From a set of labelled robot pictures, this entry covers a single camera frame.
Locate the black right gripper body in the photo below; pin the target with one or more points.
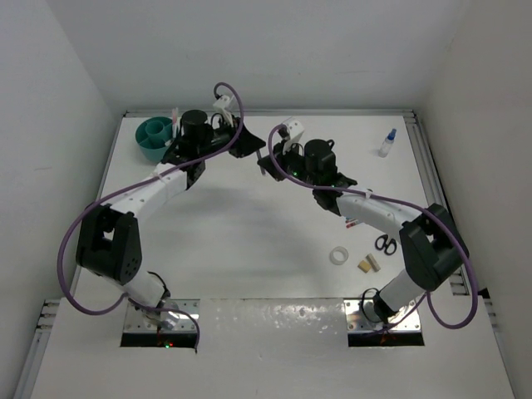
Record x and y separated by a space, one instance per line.
292 163

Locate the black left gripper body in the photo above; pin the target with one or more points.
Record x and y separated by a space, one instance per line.
222 136

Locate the red highlighter pen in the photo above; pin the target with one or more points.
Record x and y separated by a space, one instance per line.
174 123

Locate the red gel pen labelled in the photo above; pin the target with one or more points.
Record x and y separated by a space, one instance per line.
351 222

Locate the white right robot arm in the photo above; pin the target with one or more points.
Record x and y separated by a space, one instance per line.
431 246

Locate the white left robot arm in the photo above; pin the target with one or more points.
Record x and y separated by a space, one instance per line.
109 242

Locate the teal round organizer container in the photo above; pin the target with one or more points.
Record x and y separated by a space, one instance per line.
153 136

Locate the small blue cap bottle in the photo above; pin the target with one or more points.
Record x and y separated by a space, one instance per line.
387 144

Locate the clear tape roll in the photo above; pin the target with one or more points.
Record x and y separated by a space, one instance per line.
338 255

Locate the yellow eraser block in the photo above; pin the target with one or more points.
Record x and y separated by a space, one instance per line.
364 266

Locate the white eraser block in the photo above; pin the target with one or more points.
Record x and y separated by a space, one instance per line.
373 262

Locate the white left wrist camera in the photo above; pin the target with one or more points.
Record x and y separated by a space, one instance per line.
222 106

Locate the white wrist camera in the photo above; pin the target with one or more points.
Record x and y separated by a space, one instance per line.
222 106
292 130

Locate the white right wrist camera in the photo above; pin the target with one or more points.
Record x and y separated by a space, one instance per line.
292 130

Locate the large black handled scissors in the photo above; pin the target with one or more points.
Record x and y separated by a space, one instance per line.
386 244

